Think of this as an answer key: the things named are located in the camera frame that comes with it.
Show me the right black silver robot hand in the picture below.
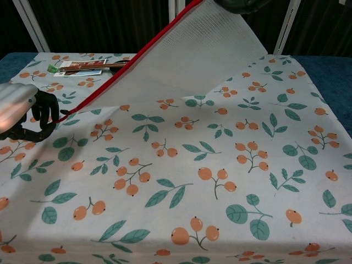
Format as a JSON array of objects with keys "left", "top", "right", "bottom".
[{"left": 214, "top": 0, "right": 276, "bottom": 15}]

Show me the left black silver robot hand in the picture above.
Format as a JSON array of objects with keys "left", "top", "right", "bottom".
[{"left": 0, "top": 83, "right": 69, "bottom": 142}]

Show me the white mesh bag red zipper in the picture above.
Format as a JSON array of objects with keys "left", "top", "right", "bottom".
[{"left": 52, "top": 0, "right": 269, "bottom": 124}]

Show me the printed photo postcard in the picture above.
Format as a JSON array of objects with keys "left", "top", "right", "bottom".
[{"left": 53, "top": 59, "right": 108, "bottom": 78}]

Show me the packaged brown chopsticks green tag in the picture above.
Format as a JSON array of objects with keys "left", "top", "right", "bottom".
[{"left": 47, "top": 60, "right": 130, "bottom": 74}]

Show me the floral orange green tablecloth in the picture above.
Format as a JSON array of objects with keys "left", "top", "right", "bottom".
[{"left": 0, "top": 52, "right": 352, "bottom": 264}]

